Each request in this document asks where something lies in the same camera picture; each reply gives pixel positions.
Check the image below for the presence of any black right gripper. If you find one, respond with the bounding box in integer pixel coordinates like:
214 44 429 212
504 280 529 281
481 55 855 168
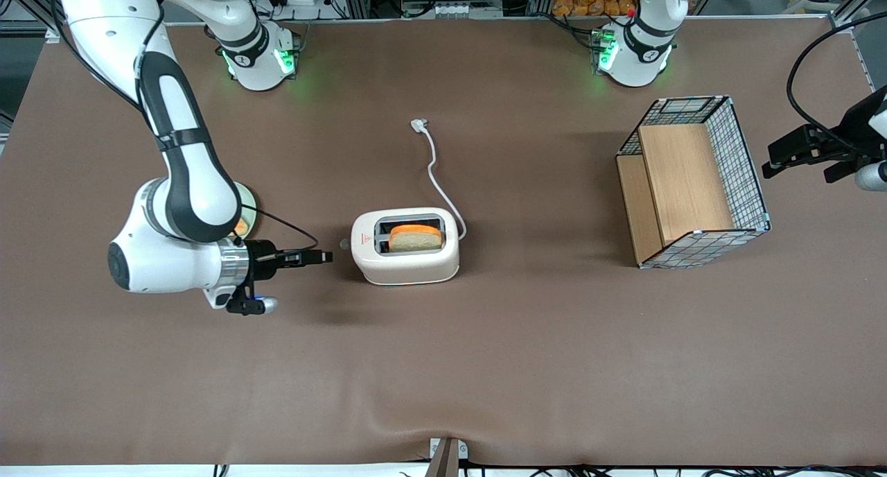
247 239 334 281

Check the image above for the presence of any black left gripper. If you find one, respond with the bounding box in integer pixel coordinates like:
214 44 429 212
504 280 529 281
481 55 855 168
762 87 887 183

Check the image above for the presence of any white two-slot toaster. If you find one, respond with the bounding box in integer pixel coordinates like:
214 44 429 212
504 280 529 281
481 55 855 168
350 207 461 286

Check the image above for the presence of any bread slice in toaster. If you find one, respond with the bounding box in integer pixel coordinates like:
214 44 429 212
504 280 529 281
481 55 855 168
388 223 444 253

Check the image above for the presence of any pale green plate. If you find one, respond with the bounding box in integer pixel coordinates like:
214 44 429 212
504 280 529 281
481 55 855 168
232 182 258 239

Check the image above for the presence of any brown table cover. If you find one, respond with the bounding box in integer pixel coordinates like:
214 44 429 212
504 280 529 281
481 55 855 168
0 16 887 467

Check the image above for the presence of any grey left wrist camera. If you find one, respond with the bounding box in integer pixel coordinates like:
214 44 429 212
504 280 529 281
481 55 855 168
854 160 887 192

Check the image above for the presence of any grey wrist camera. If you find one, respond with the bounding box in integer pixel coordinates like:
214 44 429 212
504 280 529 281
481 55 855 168
854 160 887 192
227 283 279 317

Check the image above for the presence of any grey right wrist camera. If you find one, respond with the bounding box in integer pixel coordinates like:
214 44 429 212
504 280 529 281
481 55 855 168
227 283 279 317

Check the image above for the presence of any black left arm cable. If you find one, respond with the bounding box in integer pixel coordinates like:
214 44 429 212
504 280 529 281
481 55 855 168
787 11 887 148

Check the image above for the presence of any wire basket with wooden shelf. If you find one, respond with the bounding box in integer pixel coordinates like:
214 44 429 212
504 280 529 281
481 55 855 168
615 95 772 270

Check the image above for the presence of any white toaster power cord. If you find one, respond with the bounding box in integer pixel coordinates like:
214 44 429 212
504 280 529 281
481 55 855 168
410 119 468 242

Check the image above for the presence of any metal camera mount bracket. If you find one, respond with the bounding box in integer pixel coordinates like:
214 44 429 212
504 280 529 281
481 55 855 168
428 437 469 477

